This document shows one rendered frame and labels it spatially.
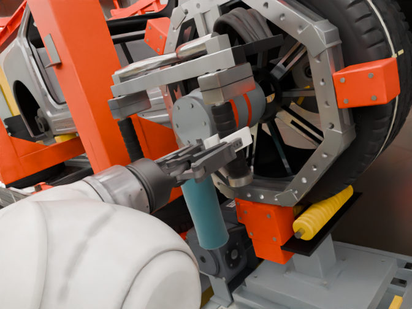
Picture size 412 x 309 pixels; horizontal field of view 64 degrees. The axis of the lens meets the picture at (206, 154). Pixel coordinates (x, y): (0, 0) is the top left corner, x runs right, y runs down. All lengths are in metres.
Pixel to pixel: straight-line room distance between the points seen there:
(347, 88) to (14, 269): 0.59
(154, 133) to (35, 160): 1.92
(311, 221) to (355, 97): 0.35
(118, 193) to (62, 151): 2.70
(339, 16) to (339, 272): 0.78
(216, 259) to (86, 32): 0.85
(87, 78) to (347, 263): 1.03
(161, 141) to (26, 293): 1.05
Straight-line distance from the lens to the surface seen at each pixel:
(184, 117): 0.75
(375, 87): 0.66
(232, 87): 0.57
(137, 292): 0.21
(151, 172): 0.45
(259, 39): 0.62
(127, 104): 0.83
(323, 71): 0.69
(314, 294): 1.15
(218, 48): 0.57
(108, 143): 1.12
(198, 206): 0.90
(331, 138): 0.72
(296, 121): 0.88
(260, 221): 0.94
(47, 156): 3.07
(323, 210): 0.93
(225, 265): 1.21
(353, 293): 1.14
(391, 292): 1.26
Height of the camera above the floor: 0.97
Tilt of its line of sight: 15 degrees down
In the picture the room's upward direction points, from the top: 16 degrees counter-clockwise
